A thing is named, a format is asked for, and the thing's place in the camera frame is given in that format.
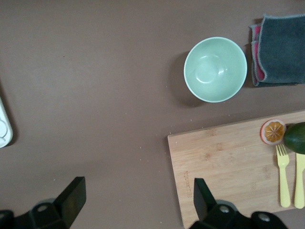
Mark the pale green bowl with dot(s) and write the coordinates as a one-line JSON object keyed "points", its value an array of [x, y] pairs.
{"points": [[214, 71]]}

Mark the cream bear print tray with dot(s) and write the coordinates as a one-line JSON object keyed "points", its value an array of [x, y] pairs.
{"points": [[3, 133]]}

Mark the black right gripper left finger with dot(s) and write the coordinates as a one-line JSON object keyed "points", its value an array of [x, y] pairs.
{"points": [[74, 200]]}

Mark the yellow plastic fork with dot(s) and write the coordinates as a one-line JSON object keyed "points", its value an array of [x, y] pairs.
{"points": [[284, 181]]}

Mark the wooden cutting board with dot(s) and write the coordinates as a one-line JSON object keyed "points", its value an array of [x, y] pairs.
{"points": [[226, 167]]}

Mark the pink cloth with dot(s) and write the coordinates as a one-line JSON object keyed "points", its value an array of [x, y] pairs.
{"points": [[260, 69]]}

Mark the orange fruit half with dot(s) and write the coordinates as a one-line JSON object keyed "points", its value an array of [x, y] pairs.
{"points": [[274, 132]]}

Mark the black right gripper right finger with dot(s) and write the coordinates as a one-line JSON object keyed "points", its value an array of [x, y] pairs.
{"points": [[202, 202]]}

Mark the dark grey cloth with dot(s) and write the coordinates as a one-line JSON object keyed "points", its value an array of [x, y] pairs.
{"points": [[283, 52]]}

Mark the green avocado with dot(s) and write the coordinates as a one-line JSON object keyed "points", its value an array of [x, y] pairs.
{"points": [[296, 138]]}

